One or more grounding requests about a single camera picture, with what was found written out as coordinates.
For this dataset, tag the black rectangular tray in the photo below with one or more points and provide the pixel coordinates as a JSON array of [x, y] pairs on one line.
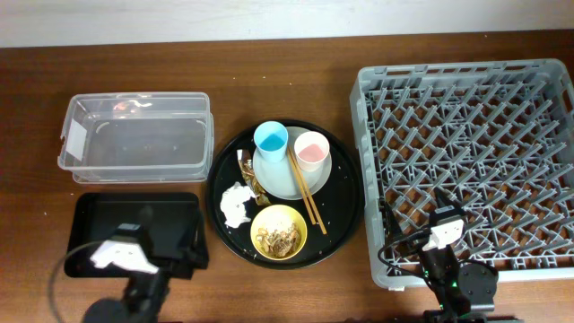
[[97, 215]]

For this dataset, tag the light grey plate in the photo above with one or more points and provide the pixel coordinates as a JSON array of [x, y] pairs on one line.
[[277, 178]]

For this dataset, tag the round black tray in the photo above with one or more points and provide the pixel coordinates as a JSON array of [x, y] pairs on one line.
[[340, 202]]

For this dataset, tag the yellow bowl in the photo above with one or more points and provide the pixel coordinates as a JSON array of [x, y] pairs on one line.
[[275, 216]]

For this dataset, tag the wooden chopstick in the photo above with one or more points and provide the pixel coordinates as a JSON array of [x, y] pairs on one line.
[[312, 202], [299, 182]]

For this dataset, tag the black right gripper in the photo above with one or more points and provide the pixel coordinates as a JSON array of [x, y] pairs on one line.
[[427, 231]]

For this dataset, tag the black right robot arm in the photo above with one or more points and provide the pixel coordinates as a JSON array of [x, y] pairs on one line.
[[464, 288]]

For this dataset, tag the gold foil wrapper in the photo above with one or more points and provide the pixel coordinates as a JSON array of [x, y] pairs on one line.
[[248, 174]]

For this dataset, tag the light blue cup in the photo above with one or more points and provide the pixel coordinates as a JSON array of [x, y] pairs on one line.
[[271, 139]]

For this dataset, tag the wooden chopstick left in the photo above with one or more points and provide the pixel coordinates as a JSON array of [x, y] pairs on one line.
[[299, 182]]

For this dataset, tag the clear plastic bin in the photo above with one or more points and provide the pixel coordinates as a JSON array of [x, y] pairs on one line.
[[137, 137]]

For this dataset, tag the grey dishwasher rack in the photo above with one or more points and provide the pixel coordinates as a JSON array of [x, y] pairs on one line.
[[497, 137]]

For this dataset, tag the wooden chopstick right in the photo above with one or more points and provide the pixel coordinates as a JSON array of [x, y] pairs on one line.
[[312, 202]]

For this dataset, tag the food scraps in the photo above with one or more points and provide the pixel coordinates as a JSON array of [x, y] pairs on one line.
[[279, 242]]

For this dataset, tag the pink cup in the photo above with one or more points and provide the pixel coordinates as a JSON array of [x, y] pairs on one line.
[[311, 149]]

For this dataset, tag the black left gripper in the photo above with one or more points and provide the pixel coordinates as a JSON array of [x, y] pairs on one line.
[[178, 261]]

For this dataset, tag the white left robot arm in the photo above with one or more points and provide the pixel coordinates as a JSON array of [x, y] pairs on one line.
[[142, 298]]

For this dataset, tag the white tissue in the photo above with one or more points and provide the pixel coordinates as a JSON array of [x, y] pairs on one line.
[[233, 205]]

